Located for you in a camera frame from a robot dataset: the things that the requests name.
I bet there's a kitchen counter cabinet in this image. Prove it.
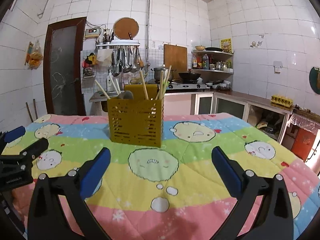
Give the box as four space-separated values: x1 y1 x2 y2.
164 90 292 143

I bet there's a grey metal spoon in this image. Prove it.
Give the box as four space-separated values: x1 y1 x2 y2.
117 90 134 100

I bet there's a white wall socket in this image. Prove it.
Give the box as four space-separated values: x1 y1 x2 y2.
273 61 283 74

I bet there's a yellow wall poster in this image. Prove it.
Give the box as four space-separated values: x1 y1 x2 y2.
220 38 233 54

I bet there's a wooden chopstick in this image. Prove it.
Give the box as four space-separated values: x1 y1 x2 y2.
139 70 149 100
95 80 111 100
156 70 164 100
114 79 121 94
110 77 120 95
159 66 171 100

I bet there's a white soap bottle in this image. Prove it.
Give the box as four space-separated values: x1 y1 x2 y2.
106 71 114 92

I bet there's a red box under counter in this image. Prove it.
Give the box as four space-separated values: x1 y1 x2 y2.
291 128 316 161

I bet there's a round wooden cutting board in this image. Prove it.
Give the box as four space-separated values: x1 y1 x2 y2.
113 17 139 40

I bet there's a green round wall board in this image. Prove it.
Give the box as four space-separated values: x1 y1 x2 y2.
309 67 320 94

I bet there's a steel pot with lid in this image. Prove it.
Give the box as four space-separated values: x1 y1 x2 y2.
151 64 177 82

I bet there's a dark brown glass door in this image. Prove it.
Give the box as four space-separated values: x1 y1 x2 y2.
43 17 86 115

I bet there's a gas stove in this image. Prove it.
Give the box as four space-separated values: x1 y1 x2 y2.
167 82 207 90

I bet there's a corner wall shelf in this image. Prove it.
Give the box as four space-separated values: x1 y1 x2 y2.
190 47 234 87

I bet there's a steel sink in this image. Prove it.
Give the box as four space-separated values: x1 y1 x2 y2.
89 92 107 115

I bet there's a colourful cartoon quilt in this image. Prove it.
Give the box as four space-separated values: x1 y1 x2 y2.
4 113 319 239

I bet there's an orange hanging plastic bag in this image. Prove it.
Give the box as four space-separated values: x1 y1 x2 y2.
24 40 43 69

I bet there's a rectangular wooden cutting board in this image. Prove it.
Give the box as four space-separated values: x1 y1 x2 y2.
164 44 188 79

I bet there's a black wok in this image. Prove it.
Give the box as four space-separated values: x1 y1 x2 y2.
179 72 201 83

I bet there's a yellow egg tray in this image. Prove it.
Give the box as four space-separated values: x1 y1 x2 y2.
270 94 293 108

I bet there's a hanging utensil rack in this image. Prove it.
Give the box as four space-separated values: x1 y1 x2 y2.
95 40 150 76

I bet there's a yellow slotted utensil holder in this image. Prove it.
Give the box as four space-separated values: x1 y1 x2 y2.
107 84 164 147

